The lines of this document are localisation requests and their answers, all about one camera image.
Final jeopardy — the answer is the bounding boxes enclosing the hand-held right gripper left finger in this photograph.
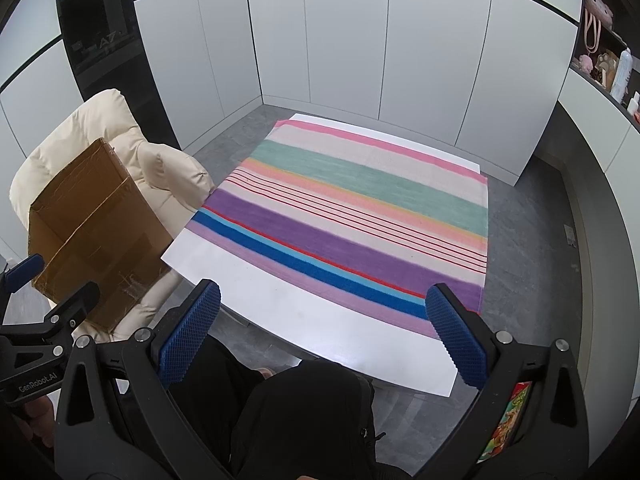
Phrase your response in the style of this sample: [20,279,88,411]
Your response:
[54,280,236,480]

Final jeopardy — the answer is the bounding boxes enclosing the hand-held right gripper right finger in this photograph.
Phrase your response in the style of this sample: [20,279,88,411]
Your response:
[415,282,591,480]

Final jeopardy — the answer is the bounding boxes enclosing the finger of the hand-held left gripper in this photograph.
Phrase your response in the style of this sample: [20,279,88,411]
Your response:
[0,253,46,313]
[0,281,101,347]

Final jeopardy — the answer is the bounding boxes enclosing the brown cardboard box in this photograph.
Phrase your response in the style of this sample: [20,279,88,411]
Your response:
[27,138,173,333]

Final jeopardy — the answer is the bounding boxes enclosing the person's left hand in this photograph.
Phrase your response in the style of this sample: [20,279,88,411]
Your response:
[20,397,56,443]

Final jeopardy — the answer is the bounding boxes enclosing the colourful snack packet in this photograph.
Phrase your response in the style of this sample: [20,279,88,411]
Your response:
[477,381,535,463]

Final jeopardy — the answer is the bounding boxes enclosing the person's legs in black pants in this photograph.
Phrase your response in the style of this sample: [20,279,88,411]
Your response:
[165,335,416,480]

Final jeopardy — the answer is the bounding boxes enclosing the striped colourful cloth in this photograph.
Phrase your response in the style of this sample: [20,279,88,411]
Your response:
[186,120,489,338]

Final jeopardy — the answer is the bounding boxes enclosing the cream padded chair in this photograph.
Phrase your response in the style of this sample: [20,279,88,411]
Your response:
[9,88,217,343]

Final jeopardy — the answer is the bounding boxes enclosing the black glass panel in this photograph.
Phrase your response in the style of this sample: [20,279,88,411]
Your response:
[54,0,182,151]

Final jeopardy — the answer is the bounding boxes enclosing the tall white bottle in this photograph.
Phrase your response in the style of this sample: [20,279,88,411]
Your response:
[610,47,633,101]

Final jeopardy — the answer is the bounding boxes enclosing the paw-shaped plush toy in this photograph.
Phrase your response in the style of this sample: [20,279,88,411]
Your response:
[592,49,621,86]

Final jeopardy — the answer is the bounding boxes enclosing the large pink plush toy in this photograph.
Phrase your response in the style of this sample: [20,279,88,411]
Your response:
[584,0,615,28]

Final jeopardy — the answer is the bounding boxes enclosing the pink bag straps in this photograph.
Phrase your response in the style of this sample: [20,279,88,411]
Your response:
[582,10,601,53]

